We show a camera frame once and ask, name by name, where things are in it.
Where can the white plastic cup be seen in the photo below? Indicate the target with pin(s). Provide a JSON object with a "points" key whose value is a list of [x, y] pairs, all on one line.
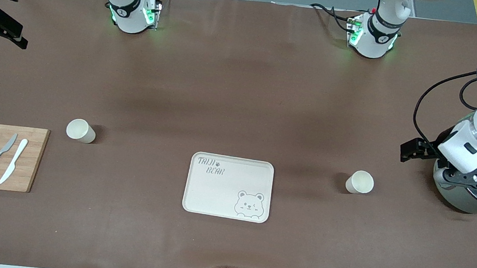
{"points": [[359, 182], [80, 131]]}

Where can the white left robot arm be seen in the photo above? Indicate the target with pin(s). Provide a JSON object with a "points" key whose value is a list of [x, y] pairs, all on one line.
{"points": [[372, 43]]}

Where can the cream tray with bear print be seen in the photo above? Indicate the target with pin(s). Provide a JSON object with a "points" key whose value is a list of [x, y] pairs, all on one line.
{"points": [[223, 190]]}

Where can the grey electric cooking pot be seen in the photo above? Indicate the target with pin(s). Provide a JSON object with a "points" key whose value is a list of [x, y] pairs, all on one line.
{"points": [[451, 196]]}

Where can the white plastic knife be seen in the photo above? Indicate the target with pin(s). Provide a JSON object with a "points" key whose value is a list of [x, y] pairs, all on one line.
{"points": [[14, 160]]}

